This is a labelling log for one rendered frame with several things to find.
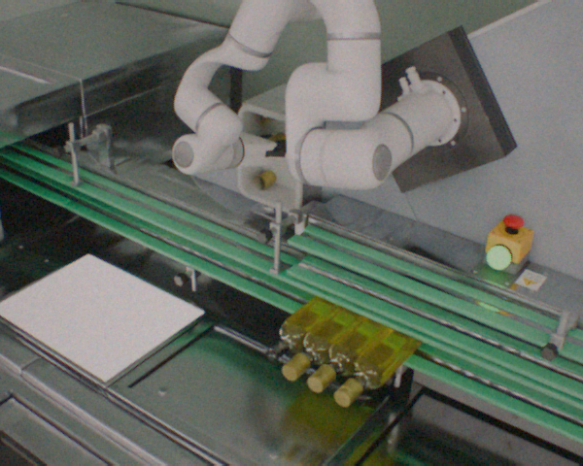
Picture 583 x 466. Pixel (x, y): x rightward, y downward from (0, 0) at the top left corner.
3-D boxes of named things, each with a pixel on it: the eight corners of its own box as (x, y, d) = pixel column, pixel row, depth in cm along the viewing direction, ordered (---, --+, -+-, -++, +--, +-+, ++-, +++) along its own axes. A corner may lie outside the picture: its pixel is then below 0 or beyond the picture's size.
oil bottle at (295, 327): (332, 299, 169) (273, 349, 154) (334, 278, 166) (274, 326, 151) (355, 309, 167) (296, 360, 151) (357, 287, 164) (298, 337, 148)
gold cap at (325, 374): (320, 376, 146) (306, 387, 142) (321, 361, 144) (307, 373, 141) (335, 383, 144) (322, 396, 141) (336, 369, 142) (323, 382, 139)
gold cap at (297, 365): (294, 364, 149) (281, 376, 145) (295, 349, 147) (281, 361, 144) (310, 372, 147) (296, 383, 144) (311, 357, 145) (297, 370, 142)
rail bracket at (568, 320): (561, 318, 138) (534, 356, 128) (569, 284, 134) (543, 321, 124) (581, 326, 136) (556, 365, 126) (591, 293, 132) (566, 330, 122)
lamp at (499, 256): (489, 260, 148) (482, 267, 146) (493, 240, 146) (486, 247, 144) (510, 268, 146) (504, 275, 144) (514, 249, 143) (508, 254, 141)
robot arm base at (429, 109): (385, 77, 147) (341, 99, 136) (439, 55, 138) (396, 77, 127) (417, 150, 149) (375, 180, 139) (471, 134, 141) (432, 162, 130)
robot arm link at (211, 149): (194, 92, 139) (229, 123, 136) (231, 91, 148) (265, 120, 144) (162, 159, 146) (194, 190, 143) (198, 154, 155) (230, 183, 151)
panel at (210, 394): (89, 258, 202) (-17, 317, 178) (88, 249, 200) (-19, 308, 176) (389, 406, 158) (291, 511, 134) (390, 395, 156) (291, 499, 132)
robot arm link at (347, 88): (360, 38, 115) (276, 41, 125) (360, 195, 120) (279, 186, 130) (392, 39, 122) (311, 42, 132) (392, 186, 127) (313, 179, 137)
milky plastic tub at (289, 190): (260, 181, 185) (237, 194, 179) (261, 92, 174) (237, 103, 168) (321, 203, 177) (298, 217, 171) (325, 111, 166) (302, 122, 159)
